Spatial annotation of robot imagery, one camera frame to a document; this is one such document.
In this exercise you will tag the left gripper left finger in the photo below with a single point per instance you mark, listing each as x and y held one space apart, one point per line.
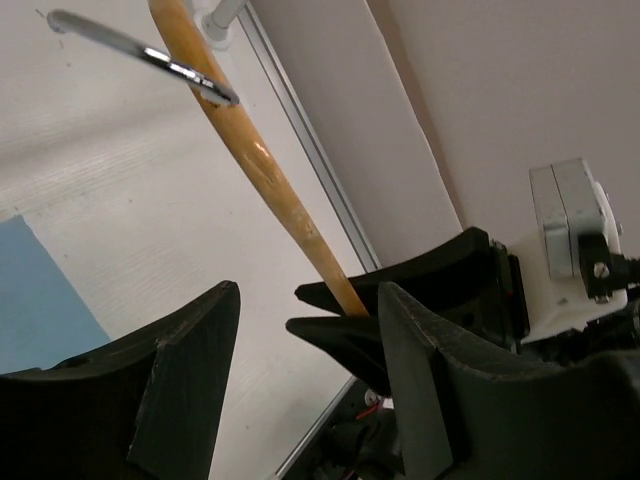
145 406

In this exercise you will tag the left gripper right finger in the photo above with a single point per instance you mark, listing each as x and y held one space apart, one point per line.
467 409

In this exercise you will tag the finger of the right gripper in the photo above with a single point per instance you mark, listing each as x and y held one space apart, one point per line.
353 342

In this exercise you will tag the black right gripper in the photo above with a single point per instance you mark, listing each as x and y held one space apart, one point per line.
454 273

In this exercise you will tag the light blue trousers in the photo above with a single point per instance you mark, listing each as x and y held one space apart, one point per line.
43 319

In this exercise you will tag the wooden clothes hanger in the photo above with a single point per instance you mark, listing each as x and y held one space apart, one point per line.
190 61

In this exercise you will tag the white metal clothes rack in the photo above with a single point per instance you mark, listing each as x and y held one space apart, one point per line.
214 19

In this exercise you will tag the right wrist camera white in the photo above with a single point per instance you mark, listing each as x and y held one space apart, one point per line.
568 204

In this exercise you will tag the aluminium rail on right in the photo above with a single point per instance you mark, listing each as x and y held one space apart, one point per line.
307 137

